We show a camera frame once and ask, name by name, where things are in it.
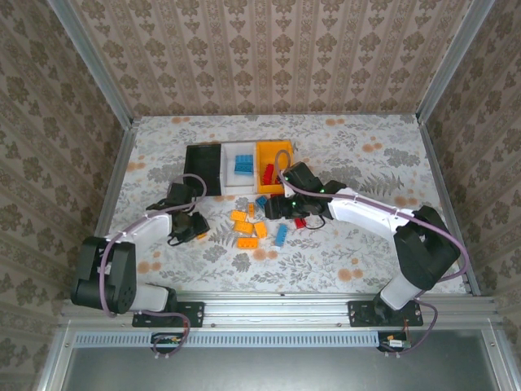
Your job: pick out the yellow plastic bin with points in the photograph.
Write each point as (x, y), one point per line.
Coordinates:
(268, 150)

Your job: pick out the aluminium table side rail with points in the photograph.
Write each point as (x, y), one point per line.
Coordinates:
(118, 179)
(449, 203)

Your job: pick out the white translucent plastic bin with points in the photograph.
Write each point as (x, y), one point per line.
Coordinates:
(230, 183)

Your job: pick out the aluminium frame post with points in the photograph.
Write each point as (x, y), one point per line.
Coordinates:
(454, 61)
(94, 67)

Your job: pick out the small connector board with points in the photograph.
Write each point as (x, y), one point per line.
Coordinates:
(395, 343)
(167, 339)

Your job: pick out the black plastic bin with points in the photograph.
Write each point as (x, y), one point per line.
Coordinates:
(201, 167)

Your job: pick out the blue eight-stud brick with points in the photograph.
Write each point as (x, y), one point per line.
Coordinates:
(243, 170)

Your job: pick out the aluminium mounting rail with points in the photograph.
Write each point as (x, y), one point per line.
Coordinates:
(277, 309)

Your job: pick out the yellow curved four-stud brick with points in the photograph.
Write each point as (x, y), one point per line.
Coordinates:
(243, 227)

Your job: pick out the small yellow brick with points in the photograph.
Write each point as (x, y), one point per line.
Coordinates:
(251, 209)

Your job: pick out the long blue brick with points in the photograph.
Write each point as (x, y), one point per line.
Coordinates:
(281, 235)
(261, 202)

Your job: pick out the red four-stud brick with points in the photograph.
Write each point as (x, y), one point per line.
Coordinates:
(267, 179)

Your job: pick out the long yellow brick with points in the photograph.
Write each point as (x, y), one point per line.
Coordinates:
(247, 243)

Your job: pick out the grey metal panel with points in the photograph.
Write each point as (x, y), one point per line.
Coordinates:
(285, 370)

